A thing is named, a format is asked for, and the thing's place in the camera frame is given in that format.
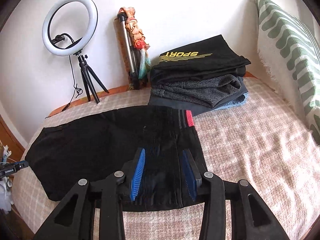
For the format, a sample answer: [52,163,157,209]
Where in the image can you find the black ring light cable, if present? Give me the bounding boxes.
[44,55,84,119]

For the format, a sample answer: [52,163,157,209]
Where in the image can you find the light blue jeans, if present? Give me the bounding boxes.
[213,92,248,111]

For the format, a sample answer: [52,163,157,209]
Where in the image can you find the black mini tripod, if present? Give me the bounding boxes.
[74,50,109,103]

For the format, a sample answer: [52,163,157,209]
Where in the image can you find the wooden door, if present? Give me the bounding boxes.
[0,117,25,161]

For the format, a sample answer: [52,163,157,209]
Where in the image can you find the white ring light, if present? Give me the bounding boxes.
[42,0,98,56]

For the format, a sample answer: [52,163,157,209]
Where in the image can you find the orange floral bed sheet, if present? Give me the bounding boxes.
[48,84,151,118]

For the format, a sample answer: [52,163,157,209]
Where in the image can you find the grey houndstooth garment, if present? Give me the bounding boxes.
[151,74,244,108]

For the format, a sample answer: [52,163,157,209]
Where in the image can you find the silver folded tripod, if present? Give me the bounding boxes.
[116,8,141,90]

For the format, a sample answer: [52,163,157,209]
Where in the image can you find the beige plaid bed blanket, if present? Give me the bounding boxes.
[12,78,319,239]

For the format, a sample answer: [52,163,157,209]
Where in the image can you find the black sport garment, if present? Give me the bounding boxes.
[150,35,251,86]

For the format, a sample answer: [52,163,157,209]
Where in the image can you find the black pants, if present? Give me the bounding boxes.
[25,106,207,212]

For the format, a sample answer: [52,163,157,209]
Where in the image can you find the green white patterned pillow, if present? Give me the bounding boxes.
[255,0,319,142]

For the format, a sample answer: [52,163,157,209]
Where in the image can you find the dark grey folded garment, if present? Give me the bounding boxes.
[148,77,248,116]

